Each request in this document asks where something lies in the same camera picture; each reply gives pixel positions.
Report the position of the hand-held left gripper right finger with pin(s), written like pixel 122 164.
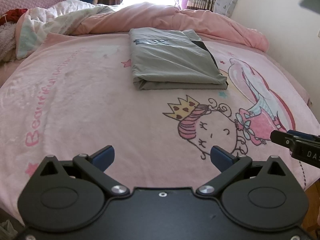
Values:
pixel 221 159

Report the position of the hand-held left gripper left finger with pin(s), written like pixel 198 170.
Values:
pixel 103 158

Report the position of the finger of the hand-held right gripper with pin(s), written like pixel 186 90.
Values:
pixel 281 138
pixel 306 136

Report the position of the grey and black jacket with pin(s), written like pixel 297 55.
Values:
pixel 170 60

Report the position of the grey crumpled clothes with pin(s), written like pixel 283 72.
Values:
pixel 7 42

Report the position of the pink printed blanket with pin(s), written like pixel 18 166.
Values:
pixel 87 105

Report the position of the white patterned pillow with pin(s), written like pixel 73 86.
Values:
pixel 226 2

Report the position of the white quilted comforter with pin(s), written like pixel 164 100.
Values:
pixel 55 17

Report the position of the pink duvet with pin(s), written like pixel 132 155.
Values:
pixel 155 17

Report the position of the purple cloth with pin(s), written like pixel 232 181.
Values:
pixel 185 0

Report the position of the red cloth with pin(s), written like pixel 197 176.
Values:
pixel 13 13

